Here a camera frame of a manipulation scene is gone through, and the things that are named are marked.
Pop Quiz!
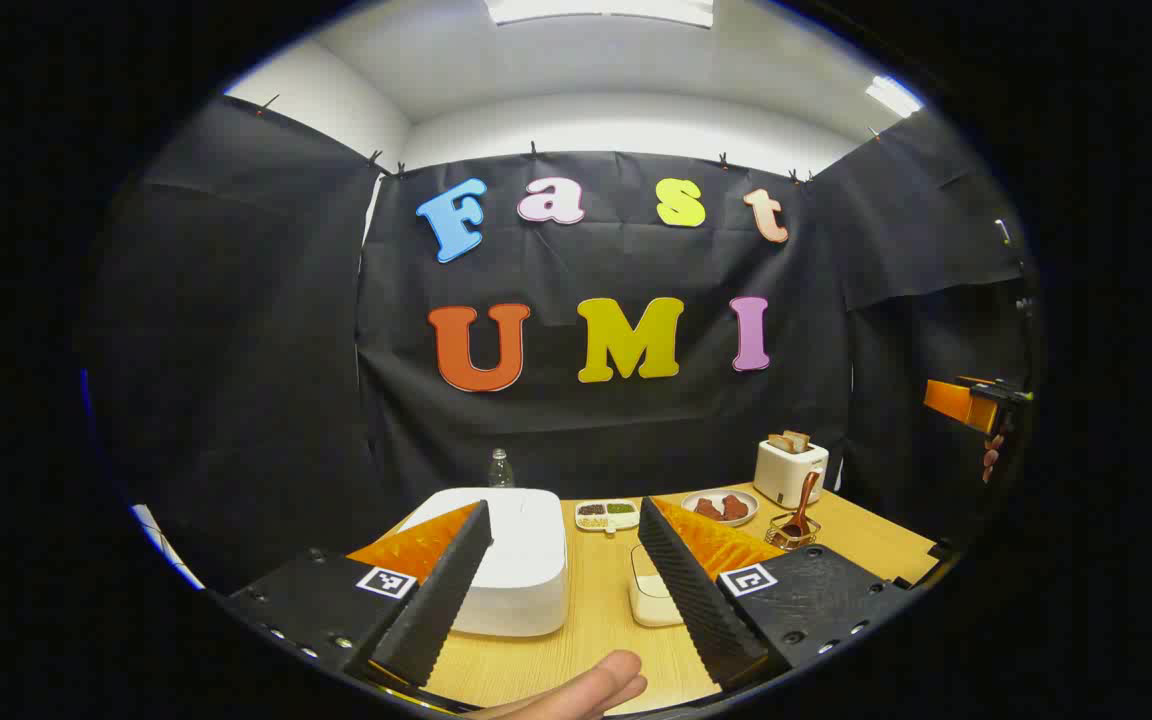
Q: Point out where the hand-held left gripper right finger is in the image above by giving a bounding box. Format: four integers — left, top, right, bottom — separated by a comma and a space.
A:
636, 495, 922, 693

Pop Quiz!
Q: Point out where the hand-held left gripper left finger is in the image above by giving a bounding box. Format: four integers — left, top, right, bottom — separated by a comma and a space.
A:
221, 500, 494, 691

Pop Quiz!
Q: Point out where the clear container of rice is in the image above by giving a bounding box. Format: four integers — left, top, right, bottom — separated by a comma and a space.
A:
629, 543, 687, 629

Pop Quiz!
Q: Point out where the white rice cooker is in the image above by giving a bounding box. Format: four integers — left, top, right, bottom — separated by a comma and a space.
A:
398, 487, 569, 638

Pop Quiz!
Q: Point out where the brown wooden spoon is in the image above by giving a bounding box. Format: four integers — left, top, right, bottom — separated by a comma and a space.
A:
782, 470, 823, 541

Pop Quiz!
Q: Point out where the white round plate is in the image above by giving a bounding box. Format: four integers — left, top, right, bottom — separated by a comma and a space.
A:
681, 489, 760, 527

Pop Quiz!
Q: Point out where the white divided condiment dish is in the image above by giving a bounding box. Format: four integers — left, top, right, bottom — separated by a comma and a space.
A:
575, 499, 641, 533

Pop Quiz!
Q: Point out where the white toaster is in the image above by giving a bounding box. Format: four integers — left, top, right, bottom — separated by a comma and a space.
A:
754, 437, 830, 509

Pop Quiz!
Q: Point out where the black backdrop cloth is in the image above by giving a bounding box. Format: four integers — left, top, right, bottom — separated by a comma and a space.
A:
81, 95, 1037, 601

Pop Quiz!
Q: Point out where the small ceiling light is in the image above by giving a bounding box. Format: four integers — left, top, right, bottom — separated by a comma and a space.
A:
866, 75, 925, 119

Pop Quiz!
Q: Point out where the large ceiling light panel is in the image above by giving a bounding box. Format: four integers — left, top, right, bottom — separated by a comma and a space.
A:
484, 0, 715, 28

